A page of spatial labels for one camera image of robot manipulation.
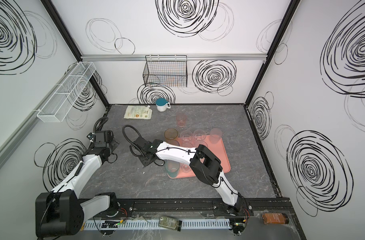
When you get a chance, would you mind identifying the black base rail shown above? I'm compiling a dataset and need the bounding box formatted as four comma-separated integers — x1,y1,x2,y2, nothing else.
97,198,293,218

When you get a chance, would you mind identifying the teal glass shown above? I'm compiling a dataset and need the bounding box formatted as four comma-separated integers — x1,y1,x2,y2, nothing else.
165,160,180,178

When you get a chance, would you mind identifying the amber glass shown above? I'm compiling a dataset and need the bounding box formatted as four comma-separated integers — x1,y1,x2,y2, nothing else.
164,128,179,146

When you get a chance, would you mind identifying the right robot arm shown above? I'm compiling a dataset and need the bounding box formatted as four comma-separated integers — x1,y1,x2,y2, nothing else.
129,137,250,218

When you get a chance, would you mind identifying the clear green bottle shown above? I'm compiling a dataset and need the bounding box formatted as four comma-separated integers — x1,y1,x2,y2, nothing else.
158,216,182,232

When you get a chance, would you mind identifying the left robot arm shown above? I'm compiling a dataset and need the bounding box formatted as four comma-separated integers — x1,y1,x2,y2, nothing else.
35,131,119,240

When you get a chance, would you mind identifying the black wire basket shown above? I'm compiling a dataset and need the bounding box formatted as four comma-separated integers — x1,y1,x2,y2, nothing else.
142,55,188,88

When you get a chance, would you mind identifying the organic sugar pouch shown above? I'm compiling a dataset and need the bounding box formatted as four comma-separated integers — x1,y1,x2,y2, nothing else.
124,106,152,120

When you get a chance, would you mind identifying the pink small glass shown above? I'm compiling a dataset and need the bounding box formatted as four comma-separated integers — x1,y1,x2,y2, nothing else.
176,113,187,128

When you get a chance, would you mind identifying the frosted textured glass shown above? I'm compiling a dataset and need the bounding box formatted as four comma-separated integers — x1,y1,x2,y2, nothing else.
209,128,222,144

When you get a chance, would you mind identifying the clear tall glass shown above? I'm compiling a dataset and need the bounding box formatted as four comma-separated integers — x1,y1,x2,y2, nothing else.
180,164,192,173

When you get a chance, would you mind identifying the pink tray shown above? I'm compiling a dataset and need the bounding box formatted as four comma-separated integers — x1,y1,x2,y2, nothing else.
167,136,231,179

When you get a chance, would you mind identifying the white wire shelf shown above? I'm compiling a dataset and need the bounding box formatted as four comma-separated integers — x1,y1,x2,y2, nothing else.
37,62,96,123

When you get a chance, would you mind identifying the clear faceted glass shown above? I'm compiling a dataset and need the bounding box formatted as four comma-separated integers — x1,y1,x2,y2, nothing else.
180,130,193,143

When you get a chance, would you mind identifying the orange liquid bottle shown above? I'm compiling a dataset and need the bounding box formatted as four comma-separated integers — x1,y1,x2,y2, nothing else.
262,213,289,225

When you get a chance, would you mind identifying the white cup teal lid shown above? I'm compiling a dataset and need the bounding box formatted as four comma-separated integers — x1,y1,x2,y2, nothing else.
155,98,171,112

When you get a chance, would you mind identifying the white cable duct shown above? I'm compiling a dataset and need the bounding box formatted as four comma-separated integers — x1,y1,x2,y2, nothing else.
81,219,231,231

